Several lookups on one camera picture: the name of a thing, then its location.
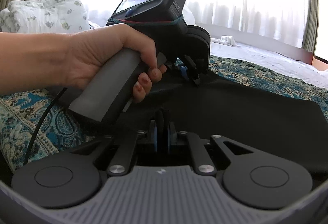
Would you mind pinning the green drape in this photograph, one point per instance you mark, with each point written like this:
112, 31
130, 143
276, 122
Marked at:
311, 28

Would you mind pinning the white green floral pillow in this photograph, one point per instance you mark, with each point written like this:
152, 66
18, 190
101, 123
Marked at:
44, 16

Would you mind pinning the black pants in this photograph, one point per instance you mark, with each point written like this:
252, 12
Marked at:
289, 128

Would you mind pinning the black camera box with screen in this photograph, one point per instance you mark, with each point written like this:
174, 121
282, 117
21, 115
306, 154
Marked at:
150, 13

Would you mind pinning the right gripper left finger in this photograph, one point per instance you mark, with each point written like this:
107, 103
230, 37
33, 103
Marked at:
140, 142

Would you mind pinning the person's left hand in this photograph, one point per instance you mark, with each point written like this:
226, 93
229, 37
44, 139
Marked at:
87, 52

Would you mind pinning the small white rolled cloth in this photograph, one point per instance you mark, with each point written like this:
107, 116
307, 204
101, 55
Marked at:
225, 40

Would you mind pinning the wooden bed footboard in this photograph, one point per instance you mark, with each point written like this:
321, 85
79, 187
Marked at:
319, 63

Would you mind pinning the person's left forearm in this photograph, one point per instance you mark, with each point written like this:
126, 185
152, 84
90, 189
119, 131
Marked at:
33, 61

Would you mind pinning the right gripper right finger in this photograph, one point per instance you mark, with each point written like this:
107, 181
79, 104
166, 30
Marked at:
193, 146

